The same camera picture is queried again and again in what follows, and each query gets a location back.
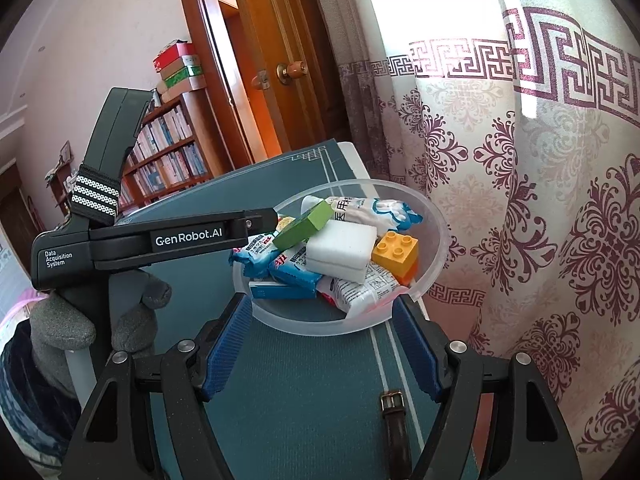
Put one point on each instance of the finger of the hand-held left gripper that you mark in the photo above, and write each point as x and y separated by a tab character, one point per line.
260	221

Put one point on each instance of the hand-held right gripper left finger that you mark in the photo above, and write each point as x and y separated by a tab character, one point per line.
227	345

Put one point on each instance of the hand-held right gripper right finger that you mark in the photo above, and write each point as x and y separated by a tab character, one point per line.
417	350

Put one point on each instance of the blue cracker packet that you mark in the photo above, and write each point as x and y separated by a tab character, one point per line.
295	267
252	257

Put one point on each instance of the green block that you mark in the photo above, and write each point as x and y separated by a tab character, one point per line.
300	227

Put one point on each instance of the blue white box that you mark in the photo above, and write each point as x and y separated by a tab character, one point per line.
280	290

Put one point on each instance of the orange building block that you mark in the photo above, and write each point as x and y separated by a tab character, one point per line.
411	275

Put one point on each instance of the white printed packet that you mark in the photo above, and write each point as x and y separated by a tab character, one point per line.
360	292

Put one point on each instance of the white sponge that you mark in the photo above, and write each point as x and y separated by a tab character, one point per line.
340	240
350	270

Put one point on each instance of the clear plastic bowl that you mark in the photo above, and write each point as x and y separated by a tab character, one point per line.
310	322

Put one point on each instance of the yellow building block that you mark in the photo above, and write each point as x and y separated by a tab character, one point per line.
395	250

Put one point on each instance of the cotton swab bag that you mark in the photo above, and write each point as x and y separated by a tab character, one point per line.
370	210

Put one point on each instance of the person's left hand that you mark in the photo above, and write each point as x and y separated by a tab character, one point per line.
55	325

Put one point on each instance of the small wooden shelf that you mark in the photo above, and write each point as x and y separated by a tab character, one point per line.
60	190

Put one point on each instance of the brown leather belt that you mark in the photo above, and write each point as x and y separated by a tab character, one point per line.
397	435

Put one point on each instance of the wooden bookshelf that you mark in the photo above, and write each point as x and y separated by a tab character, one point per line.
200	125

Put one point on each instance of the rows of shelved books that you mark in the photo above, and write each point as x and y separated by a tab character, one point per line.
165	135

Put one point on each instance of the tan box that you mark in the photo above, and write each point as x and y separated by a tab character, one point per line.
182	90

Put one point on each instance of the green box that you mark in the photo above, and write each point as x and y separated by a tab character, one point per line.
186	76

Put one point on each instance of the brown drape curtain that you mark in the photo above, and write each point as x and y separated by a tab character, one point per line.
350	85

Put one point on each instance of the brown box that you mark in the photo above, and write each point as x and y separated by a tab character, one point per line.
182	66

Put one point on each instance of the red box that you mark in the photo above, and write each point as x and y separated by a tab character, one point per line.
172	55

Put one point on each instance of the white patterned curtain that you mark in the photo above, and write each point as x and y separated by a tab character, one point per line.
525	185

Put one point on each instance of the wooden door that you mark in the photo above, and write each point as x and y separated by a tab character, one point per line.
295	20

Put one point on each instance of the wooden door frame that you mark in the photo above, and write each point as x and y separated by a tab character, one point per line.
200	20

